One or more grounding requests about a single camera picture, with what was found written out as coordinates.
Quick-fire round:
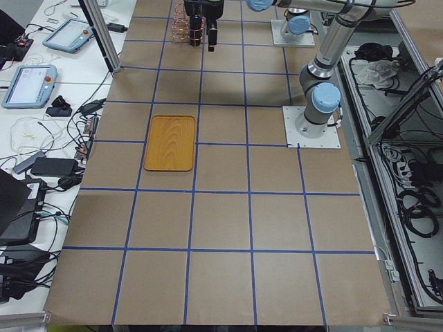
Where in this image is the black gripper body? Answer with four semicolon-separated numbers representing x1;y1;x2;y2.
183;0;224;21

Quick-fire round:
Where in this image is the dark wine bottle left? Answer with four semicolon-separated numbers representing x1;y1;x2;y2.
188;14;203;47

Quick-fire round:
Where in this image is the wooden tray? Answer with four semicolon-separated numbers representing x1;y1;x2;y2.
143;115;196;172

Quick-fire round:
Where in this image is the teach pendant far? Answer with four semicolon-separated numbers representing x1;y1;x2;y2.
42;19;94;54

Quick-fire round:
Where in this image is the teach pendant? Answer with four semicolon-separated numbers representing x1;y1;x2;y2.
42;19;94;54
1;64;57;109

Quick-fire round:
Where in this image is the teach pendant near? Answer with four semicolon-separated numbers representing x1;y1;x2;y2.
1;64;57;109

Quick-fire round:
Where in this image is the black power adapter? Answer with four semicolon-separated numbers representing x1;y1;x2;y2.
30;157;78;177

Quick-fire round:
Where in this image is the black laptop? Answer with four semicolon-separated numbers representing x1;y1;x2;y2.
1;170;46;246

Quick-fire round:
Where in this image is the copper wire bottle basket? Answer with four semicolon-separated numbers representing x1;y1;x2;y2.
171;1;205;44

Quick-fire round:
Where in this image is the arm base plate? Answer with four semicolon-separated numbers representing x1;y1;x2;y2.
282;106;341;149
271;16;315;48

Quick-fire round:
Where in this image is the aluminium frame post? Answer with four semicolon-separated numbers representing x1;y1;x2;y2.
78;0;121;75

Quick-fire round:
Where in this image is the side cable cabinet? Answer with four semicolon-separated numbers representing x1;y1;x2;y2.
340;1;442;318

